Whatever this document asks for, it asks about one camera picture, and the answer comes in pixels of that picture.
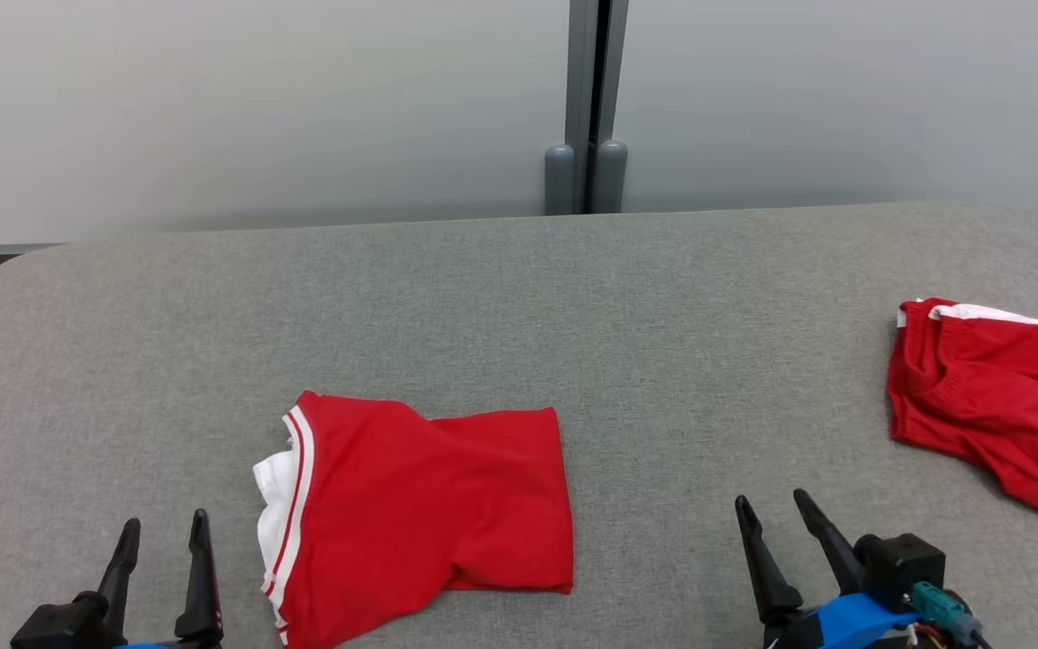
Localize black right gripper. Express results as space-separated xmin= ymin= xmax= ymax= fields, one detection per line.
xmin=734 ymin=489 xmax=868 ymax=649

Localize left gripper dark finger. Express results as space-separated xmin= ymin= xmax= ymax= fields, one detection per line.
xmin=174 ymin=508 xmax=225 ymax=646
xmin=96 ymin=517 xmax=142 ymax=643

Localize red jersey with white sleeves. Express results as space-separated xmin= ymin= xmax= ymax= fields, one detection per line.
xmin=252 ymin=388 xmax=576 ymax=649

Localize red shorts with white stripe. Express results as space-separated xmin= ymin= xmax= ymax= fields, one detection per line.
xmin=886 ymin=297 xmax=1038 ymax=525

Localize grey partition post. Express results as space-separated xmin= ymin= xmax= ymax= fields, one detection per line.
xmin=543 ymin=0 xmax=631 ymax=216

